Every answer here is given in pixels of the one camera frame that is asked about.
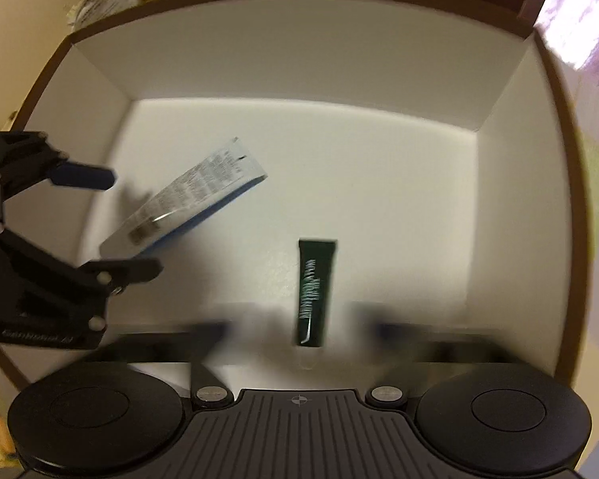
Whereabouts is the dark green tube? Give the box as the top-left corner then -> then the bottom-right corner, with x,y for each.
294,238 -> 338,348

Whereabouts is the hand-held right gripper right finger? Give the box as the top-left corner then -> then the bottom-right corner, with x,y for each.
348,302 -> 517,405

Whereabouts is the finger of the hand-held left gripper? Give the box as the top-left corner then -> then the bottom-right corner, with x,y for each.
0,131 -> 117,195
0,222 -> 163,321

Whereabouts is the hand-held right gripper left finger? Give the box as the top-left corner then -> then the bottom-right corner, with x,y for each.
86,303 -> 233,406

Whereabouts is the white tube with blue stripe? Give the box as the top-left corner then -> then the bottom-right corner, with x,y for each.
99,137 -> 269,260

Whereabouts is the pink curtain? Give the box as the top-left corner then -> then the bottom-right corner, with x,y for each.
533,0 -> 599,83

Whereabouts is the white cardboard box brown rim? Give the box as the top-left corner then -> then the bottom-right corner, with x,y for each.
0,0 -> 599,400

